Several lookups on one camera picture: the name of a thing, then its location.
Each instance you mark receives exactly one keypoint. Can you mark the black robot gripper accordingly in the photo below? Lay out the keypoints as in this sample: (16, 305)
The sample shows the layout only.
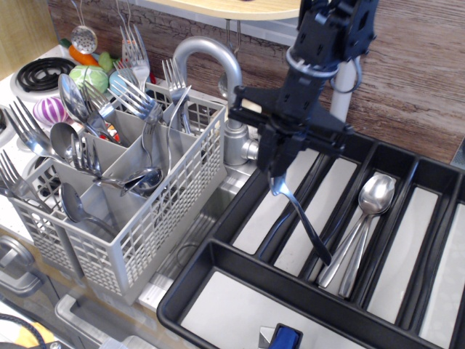
(290, 119)

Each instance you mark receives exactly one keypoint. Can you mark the big steel spoon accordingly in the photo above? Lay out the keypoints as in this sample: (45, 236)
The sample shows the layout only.
(278, 186)

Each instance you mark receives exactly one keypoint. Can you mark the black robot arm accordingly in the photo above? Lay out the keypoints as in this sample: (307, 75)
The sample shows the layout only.
(331, 32)

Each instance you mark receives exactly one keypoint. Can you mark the fork at basket back right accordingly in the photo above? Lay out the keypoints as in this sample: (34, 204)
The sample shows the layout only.
(176, 86)

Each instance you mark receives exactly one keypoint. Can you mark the upper spoon in tray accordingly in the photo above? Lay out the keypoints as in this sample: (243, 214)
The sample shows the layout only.
(375, 197)

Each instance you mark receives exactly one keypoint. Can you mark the spoon in tray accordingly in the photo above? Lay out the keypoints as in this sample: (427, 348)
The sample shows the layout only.
(348, 281)
(375, 197)

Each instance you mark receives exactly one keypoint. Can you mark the black cutlery tray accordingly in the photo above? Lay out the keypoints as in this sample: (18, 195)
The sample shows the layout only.
(257, 269)

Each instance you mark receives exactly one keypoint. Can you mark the spoon lying in basket centre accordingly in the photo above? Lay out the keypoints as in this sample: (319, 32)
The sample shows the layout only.
(141, 182)

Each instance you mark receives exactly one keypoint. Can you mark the lower spoon in tray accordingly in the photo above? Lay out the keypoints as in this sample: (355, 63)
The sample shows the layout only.
(348, 281)

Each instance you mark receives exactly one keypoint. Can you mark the grey plastic cutlery basket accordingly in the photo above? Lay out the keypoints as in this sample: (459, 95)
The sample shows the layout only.
(145, 230)

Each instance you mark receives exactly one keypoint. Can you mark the dark fork in basket middle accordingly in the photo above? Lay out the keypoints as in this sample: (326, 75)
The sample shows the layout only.
(85, 158)

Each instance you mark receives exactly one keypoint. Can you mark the blue object at tray bottom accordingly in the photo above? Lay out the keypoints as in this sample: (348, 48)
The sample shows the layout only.
(279, 337)

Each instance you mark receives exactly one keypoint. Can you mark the spoon at basket back left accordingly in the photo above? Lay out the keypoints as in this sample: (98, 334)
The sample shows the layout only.
(75, 105)

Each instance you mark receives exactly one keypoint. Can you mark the spoon in basket middle left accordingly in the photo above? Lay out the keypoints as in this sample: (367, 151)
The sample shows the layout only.
(64, 140)

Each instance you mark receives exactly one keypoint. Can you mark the spoon in basket front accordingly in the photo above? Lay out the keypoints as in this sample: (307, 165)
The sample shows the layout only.
(74, 209)

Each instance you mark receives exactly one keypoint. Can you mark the fork at basket left edge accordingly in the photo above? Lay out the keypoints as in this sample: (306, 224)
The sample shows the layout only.
(29, 131)

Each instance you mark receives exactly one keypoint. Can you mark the fork at basket front left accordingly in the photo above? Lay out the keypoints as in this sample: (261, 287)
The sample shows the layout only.
(19, 187)

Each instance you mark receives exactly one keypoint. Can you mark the silver kitchen faucet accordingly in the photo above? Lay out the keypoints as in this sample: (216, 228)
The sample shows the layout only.
(239, 148)

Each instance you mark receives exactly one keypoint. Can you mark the grey metal shelf pole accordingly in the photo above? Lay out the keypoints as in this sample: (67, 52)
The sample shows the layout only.
(344, 81)

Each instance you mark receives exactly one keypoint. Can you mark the wooden shelf board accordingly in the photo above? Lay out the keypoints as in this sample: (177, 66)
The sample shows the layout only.
(239, 10)

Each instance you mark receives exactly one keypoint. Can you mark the large fork in centre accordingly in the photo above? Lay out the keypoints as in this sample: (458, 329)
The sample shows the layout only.
(142, 106)

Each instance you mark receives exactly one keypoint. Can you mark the tall fork at back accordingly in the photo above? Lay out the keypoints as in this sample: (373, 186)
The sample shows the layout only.
(136, 54)

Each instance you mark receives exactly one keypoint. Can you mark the green toy cabbage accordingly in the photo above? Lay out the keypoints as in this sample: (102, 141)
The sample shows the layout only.
(94, 75)

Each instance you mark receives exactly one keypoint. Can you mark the orange toy carrot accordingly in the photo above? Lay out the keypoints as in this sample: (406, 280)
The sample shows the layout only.
(83, 59)

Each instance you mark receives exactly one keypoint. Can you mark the hanging perforated skimmer ladle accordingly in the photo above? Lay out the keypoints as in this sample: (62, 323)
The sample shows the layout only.
(83, 38)

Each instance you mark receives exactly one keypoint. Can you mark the purple striped toy onion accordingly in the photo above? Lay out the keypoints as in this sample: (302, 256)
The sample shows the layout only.
(50, 111)

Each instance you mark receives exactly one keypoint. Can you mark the black coil stove burner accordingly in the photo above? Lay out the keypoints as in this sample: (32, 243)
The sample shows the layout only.
(42, 74)

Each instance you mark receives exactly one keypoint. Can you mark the yellow toy at bottom left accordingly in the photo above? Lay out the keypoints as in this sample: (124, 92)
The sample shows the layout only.
(26, 338)

